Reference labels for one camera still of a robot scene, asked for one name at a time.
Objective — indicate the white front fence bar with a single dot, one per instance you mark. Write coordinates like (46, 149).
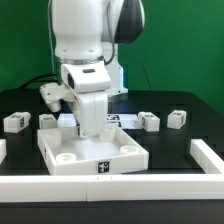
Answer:
(111, 187)

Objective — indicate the white square table top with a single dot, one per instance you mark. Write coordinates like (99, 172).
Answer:
(113, 152)

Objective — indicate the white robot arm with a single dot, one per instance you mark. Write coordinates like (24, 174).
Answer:
(87, 33)

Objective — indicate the white right fence bar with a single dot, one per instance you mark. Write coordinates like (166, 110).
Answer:
(206, 158)

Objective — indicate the white plate with fiducial tags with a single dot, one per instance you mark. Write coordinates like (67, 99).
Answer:
(124, 121)

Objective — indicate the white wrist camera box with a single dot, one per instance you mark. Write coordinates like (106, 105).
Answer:
(85, 78)

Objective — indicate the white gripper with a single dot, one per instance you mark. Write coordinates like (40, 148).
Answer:
(89, 109)

